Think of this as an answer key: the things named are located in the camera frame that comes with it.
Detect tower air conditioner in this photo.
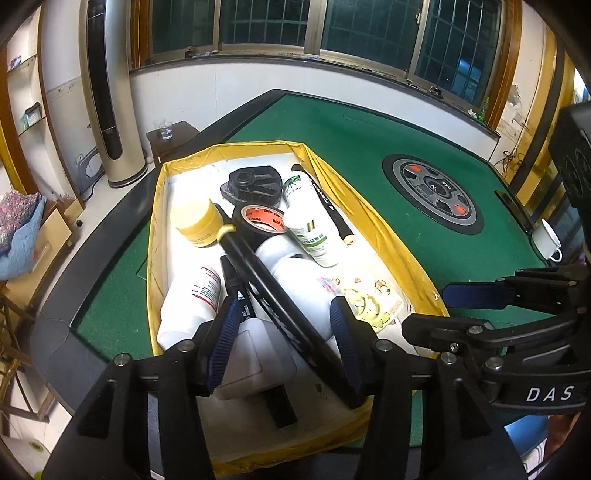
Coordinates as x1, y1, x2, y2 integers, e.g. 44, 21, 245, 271
78, 0, 149, 189

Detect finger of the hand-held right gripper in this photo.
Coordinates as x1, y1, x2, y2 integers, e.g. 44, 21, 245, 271
441, 267, 581, 311
401, 308, 583, 366

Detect yellow-rimmed white tray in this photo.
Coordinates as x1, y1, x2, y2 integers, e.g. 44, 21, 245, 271
147, 138, 451, 478

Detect grey plastic appliance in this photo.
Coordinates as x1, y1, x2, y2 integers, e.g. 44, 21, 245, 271
74, 148, 109, 195

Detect wooden chair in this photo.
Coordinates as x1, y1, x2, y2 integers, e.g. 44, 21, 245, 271
0, 281, 51, 423

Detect black plastic holder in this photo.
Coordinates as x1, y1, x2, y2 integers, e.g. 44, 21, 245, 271
221, 165, 283, 208

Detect glass wall shelf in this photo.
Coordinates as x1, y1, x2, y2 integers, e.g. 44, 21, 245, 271
4, 53, 49, 139

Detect blue quilt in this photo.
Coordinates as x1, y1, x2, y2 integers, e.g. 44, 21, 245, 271
0, 191, 47, 280

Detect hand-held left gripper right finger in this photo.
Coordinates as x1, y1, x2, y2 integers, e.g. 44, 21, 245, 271
329, 295, 529, 480

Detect round grey table control panel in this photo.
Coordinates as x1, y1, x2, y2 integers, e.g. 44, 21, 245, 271
382, 154, 485, 236

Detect long black marker cream ring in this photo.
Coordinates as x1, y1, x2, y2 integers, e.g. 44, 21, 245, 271
211, 200, 370, 409

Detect small wooden side table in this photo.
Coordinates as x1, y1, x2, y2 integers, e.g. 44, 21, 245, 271
147, 121, 200, 166

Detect hanging black cables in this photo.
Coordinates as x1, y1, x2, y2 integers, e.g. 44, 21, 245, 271
501, 83, 532, 181

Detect tall white printed bottle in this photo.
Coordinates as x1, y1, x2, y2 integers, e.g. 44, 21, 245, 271
283, 172, 341, 267

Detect yellow jar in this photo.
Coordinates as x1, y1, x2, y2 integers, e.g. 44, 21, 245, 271
170, 199, 223, 249

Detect white wall switch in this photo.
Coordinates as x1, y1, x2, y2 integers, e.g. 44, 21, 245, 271
215, 323, 298, 401

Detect thick black marker tan end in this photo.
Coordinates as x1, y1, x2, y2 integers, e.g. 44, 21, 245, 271
291, 164, 355, 246

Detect short white bottle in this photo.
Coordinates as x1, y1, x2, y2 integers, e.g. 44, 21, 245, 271
256, 237, 340, 344

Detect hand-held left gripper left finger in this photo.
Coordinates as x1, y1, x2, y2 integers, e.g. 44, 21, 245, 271
41, 295, 243, 480

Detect white bottle red label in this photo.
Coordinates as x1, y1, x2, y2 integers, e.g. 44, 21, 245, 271
157, 265, 225, 352

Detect low wooden cabinet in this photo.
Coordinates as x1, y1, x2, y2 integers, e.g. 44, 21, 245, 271
4, 198, 84, 301

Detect white cup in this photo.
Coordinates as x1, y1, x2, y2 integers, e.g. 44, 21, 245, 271
533, 219, 565, 263

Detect black tape roll red core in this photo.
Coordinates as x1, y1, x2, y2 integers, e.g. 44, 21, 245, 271
231, 203, 289, 250

